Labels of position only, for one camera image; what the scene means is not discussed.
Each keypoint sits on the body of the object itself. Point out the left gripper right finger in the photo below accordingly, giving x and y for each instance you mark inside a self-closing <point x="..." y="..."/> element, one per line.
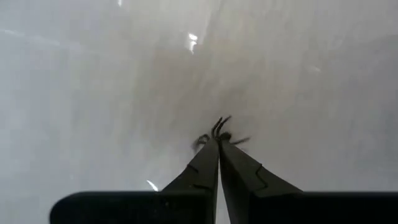
<point x="239" y="174"/>

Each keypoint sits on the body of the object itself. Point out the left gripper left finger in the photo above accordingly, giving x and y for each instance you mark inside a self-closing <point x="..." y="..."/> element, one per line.
<point x="205" y="174"/>

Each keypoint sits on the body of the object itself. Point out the black plastic spider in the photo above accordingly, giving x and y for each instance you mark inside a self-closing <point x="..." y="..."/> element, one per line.
<point x="225" y="136"/>

